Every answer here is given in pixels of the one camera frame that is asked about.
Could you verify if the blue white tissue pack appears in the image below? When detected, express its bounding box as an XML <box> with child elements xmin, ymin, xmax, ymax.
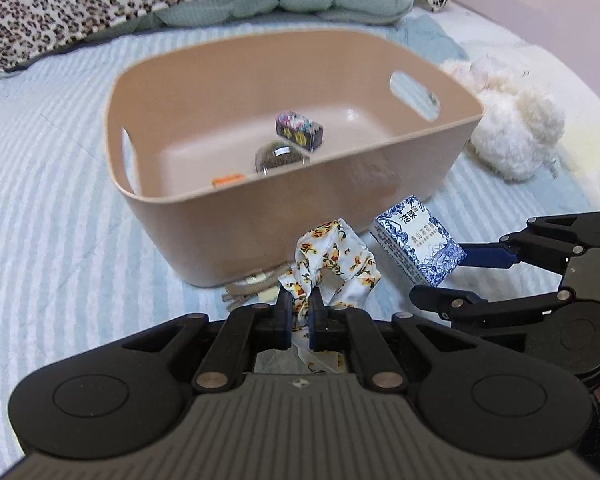
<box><xmin>370</xmin><ymin>195</ymin><xmax>466</xmax><ymax>287</ymax></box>

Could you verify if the sunflower print fabric scrunchie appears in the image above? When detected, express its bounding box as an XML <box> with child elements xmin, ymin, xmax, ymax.
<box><xmin>277</xmin><ymin>218</ymin><xmax>383</xmax><ymax>375</ymax></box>

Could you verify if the green candy bag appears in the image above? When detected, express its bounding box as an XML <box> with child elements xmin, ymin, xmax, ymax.
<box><xmin>254</xmin><ymin>141</ymin><xmax>310</xmax><ymax>174</ymax></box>

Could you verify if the small dark patterned box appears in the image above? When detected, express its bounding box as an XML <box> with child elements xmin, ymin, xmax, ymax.
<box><xmin>275</xmin><ymin>112</ymin><xmax>324</xmax><ymax>152</ymax></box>

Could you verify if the orange sock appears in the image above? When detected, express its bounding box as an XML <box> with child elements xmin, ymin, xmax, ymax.
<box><xmin>211</xmin><ymin>174</ymin><xmax>247</xmax><ymax>188</ymax></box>

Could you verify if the white fluffy plush toy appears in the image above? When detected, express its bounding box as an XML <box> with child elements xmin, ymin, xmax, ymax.
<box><xmin>439</xmin><ymin>56</ymin><xmax>566</xmax><ymax>182</ymax></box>

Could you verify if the blue striped bed sheet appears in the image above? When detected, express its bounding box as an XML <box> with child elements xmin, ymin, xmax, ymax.
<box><xmin>0</xmin><ymin>8</ymin><xmax>600</xmax><ymax>475</ymax></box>

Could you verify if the beige plastic storage bin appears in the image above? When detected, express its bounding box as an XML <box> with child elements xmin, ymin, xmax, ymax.
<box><xmin>105</xmin><ymin>29</ymin><xmax>483</xmax><ymax>287</ymax></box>

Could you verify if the teal quilted comforter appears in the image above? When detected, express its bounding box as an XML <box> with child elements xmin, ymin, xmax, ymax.
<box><xmin>85</xmin><ymin>0</ymin><xmax>415</xmax><ymax>42</ymax></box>

